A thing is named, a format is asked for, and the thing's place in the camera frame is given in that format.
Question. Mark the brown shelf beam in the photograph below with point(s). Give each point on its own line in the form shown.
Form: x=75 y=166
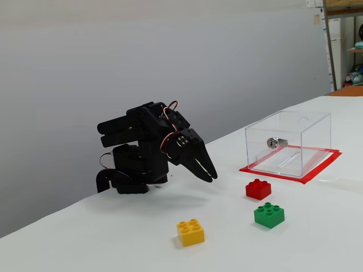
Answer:
x=343 y=10

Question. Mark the beige paper note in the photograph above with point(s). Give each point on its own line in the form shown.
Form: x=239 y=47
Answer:
x=316 y=18

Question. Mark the grey metal shelf upright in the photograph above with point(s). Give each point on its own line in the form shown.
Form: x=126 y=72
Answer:
x=330 y=54

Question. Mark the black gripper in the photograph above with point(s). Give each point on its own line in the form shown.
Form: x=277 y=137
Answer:
x=192 y=144

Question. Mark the wooden shelf board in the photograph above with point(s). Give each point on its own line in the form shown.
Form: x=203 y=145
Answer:
x=354 y=50

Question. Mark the green plastic bag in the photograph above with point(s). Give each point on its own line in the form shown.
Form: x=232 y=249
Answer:
x=357 y=77

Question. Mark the silver box lock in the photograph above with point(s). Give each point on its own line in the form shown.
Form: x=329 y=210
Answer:
x=271 y=143

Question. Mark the transparent acrylic box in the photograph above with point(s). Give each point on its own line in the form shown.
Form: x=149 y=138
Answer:
x=312 y=136

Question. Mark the green lego brick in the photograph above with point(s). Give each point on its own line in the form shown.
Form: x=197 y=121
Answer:
x=268 y=218

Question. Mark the black table clamp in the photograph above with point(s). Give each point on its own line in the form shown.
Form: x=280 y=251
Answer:
x=100 y=181

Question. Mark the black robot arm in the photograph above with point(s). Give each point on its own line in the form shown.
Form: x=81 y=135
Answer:
x=153 y=158

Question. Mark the orange brown table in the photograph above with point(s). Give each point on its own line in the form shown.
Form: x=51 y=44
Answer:
x=348 y=91

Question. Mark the teal cloth bundle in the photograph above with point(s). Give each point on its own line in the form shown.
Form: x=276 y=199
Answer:
x=359 y=45

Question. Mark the red label soda bottle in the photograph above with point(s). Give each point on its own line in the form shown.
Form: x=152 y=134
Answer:
x=347 y=81

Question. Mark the red tape frame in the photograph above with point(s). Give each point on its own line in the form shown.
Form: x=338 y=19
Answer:
x=269 y=173

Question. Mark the yellow lego brick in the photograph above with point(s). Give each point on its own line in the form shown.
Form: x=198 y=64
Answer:
x=191 y=235

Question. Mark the red lego brick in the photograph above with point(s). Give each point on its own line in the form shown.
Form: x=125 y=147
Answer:
x=258 y=191

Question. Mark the white refrigerator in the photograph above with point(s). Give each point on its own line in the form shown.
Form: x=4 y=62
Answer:
x=336 y=56

